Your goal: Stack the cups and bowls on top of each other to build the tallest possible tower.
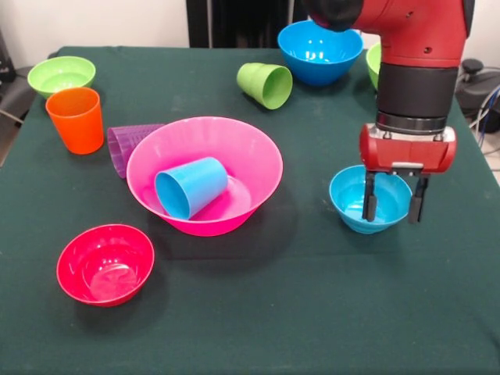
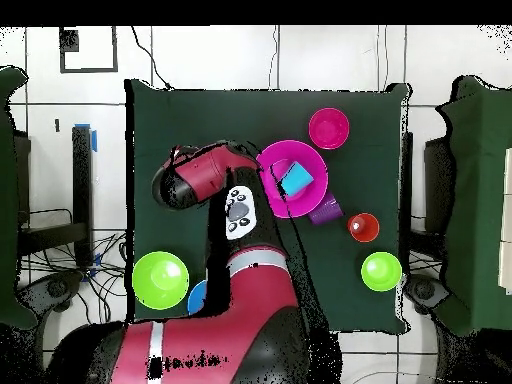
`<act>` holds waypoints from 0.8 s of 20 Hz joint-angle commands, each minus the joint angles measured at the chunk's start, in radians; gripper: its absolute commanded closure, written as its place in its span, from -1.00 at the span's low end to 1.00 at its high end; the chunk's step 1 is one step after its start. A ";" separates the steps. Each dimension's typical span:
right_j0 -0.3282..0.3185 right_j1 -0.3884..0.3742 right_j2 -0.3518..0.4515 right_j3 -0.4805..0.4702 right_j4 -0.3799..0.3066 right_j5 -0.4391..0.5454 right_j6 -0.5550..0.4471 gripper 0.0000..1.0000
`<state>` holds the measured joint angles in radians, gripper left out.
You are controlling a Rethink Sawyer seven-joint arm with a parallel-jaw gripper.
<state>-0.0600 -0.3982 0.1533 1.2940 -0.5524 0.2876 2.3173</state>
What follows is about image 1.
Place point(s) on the dark green tablecloth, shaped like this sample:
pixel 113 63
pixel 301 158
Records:
pixel 250 293

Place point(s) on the green cup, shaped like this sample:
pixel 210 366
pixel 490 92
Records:
pixel 267 86

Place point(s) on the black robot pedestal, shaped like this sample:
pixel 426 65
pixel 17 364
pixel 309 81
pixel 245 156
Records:
pixel 242 23

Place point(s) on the large green bowl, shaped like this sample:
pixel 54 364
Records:
pixel 373 66

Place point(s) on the large blue bowl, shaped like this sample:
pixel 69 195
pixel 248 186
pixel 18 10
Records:
pixel 316 58

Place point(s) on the small cyan bowl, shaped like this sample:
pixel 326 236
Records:
pixel 347 199

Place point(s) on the small magenta bowl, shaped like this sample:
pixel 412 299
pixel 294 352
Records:
pixel 105 269

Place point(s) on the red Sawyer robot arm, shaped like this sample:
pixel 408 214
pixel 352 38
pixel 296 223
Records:
pixel 418 58

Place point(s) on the large pink bowl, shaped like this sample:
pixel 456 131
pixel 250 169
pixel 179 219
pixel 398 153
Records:
pixel 242 156

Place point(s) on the purple cup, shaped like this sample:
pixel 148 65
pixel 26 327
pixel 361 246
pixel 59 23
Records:
pixel 121 146

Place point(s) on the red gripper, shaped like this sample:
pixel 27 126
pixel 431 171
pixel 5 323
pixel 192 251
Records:
pixel 408 150

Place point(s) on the blue cup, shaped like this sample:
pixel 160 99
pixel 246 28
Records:
pixel 195 183

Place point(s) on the small green bowl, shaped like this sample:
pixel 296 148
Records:
pixel 60 74

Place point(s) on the orange red cup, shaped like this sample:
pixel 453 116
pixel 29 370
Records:
pixel 74 121

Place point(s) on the black device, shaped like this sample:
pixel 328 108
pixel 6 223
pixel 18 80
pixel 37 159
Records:
pixel 6 58

